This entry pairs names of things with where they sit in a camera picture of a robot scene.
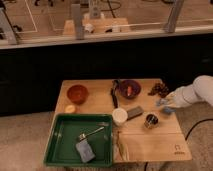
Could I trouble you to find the grey metal post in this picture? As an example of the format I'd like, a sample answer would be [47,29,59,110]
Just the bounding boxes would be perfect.
[71,4,84,40]
[164,0,184,33]

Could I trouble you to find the small yellow round fruit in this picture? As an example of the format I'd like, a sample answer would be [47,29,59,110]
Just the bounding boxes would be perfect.
[65,105,77,113]

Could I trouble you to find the orange carrot toy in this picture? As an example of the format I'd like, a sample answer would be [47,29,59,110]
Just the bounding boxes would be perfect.
[127,86,132,97]

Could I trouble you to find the dark grape bunch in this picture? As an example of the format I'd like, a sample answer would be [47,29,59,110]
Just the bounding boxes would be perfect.
[149,83,169,98]

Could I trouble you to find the grey metal post right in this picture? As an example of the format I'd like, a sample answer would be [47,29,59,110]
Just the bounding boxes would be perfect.
[164,0,184,33]

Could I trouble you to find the orange-brown bowl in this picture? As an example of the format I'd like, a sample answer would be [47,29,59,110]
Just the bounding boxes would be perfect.
[67,85,89,105]

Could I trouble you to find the green plastic tray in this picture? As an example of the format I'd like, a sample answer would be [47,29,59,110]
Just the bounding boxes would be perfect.
[44,114,113,167]

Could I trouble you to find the light wooden table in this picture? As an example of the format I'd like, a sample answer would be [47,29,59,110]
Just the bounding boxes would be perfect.
[55,78,192,163]

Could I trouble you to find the metal spoon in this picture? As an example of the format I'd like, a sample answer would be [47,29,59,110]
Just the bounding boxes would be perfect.
[78,127,104,141]

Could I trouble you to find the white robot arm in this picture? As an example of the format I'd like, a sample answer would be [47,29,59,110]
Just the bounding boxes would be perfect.
[166,75,213,108]

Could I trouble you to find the white cup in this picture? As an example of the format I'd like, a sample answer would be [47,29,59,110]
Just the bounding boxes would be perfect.
[112,108,128,126]

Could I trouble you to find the black cable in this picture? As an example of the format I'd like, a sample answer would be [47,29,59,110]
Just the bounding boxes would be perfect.
[185,118,213,141]

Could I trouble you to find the light blue towel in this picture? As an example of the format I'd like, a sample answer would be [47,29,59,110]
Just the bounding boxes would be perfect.
[156,98,175,115]

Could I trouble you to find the blue-grey sponge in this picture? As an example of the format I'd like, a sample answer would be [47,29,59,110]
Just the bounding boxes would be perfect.
[76,139,95,163]

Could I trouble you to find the black brush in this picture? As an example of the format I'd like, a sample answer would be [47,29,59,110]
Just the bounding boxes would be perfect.
[110,80,118,108]

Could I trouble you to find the grey metal post left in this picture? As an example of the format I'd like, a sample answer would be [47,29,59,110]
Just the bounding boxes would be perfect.
[71,4,84,40]

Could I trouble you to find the yellowish utensil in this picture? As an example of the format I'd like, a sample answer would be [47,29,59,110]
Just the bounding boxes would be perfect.
[117,133,129,162]

